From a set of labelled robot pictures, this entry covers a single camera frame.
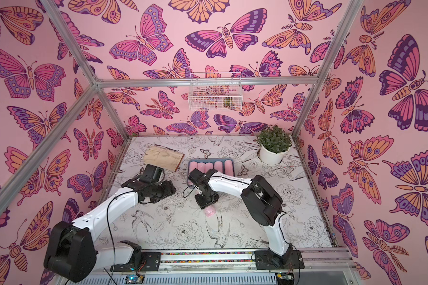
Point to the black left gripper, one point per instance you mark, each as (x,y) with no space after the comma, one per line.
(170,189)

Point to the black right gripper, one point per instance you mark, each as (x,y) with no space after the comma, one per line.
(206,199)

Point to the pink trash bag roll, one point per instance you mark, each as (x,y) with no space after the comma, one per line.
(210,211)
(209,166)
(229,168)
(192,165)
(219,166)
(201,167)

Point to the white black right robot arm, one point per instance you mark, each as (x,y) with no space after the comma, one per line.
(264,205)

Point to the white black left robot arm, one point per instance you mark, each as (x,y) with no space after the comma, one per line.
(71,251)

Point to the blue plastic storage box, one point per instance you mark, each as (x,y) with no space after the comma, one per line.
(209,160)

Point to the cream work glove red cuff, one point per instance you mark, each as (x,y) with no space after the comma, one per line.
(163,157)

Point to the green plant in white pot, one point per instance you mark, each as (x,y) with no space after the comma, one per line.
(274,143)

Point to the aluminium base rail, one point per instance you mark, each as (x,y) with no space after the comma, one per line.
(232,259)

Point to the white wire wall basket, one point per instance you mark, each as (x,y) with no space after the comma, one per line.
(215,97)

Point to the aluminium frame top bar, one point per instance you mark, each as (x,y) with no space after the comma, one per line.
(207,81)

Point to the aluminium frame post left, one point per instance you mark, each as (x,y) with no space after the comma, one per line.
(56,17)

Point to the aluminium frame post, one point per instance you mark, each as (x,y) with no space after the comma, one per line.
(343,29)
(56,17)

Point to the aluminium frame post right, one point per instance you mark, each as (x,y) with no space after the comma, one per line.
(343,29)

